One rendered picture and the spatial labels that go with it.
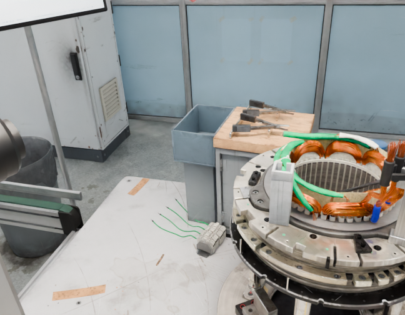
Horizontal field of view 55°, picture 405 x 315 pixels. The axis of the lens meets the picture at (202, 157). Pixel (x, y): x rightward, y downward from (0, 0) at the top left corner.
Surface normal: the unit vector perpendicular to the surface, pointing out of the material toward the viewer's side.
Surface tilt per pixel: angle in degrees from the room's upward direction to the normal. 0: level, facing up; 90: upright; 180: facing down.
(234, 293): 0
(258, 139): 0
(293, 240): 0
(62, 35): 90
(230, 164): 90
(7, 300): 90
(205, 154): 90
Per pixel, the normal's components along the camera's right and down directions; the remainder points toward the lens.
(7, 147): 0.72, 0.06
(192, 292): -0.04, -0.87
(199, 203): -0.35, 0.48
